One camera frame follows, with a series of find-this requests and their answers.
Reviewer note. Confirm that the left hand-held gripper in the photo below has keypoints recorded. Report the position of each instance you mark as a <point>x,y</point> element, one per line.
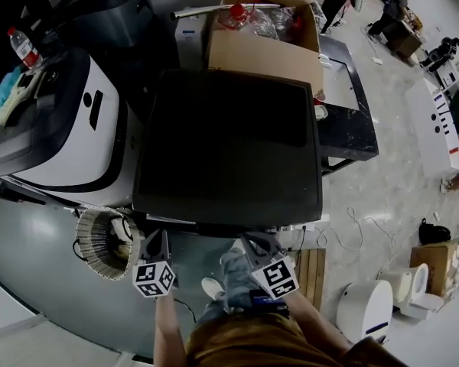
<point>153,277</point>

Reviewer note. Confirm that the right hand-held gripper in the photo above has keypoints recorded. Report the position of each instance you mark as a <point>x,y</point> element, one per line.
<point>275,275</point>

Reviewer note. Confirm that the black washing machine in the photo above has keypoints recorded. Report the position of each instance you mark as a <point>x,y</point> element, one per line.
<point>229,143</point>

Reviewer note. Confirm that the person's right forearm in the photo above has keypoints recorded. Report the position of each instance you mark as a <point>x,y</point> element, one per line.
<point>317,327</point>

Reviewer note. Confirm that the person's left forearm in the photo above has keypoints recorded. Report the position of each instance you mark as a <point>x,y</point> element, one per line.
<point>168,331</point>

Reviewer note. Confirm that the white top-load washing machine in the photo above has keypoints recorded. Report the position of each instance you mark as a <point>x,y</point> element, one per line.
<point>80,159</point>

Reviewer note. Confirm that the black wrist device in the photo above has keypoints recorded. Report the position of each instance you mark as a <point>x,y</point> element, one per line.
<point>267,300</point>

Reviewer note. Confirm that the wooden pallet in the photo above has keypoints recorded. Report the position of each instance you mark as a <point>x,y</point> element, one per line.
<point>310,277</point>

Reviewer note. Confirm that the person's blue jeans leg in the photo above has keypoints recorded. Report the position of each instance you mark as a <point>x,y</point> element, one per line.
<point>233,281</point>

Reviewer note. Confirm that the white power strip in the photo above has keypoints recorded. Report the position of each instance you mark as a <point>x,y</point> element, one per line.
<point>302,227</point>

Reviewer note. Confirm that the woven laundry basket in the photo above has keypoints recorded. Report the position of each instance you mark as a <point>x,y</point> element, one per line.
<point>103,243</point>

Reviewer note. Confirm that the person's white shoe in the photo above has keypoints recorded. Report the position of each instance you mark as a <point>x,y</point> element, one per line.
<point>213,288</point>

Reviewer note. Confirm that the person's brown shirt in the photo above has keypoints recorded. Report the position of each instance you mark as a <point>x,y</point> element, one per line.
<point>267,342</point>

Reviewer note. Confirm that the white round appliance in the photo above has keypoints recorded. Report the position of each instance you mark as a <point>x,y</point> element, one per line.
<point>363,308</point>

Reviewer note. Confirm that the white toilet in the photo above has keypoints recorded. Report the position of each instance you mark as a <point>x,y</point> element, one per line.
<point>417,289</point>

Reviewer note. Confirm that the small cardboard box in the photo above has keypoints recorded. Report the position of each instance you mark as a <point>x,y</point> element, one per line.
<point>438,262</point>

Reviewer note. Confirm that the black bag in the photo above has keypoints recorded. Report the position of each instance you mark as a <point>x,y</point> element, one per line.
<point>434,232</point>

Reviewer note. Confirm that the black marble counter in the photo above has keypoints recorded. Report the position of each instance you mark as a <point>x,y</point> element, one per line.
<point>352,128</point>

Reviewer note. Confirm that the long white cabinet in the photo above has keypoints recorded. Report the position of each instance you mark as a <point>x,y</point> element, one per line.
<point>434,128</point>

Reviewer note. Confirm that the large open cardboard box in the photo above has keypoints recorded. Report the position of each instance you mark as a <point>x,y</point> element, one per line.
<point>264,56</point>

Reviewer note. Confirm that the white carton box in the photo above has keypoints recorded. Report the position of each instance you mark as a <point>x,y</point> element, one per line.
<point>189,42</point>

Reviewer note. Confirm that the blue cloth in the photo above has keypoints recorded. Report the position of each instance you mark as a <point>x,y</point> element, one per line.
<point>5,88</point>

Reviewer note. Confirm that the clear plastic jug red cap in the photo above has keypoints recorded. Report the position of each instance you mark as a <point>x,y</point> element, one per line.
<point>235,17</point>

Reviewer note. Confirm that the clear water bottle red label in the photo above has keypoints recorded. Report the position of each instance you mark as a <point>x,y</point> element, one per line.
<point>25,50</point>

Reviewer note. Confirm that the dark grey appliance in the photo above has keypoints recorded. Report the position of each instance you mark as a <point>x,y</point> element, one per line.
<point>111,13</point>

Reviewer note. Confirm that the metal pole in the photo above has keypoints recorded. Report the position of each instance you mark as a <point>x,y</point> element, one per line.
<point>199,12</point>

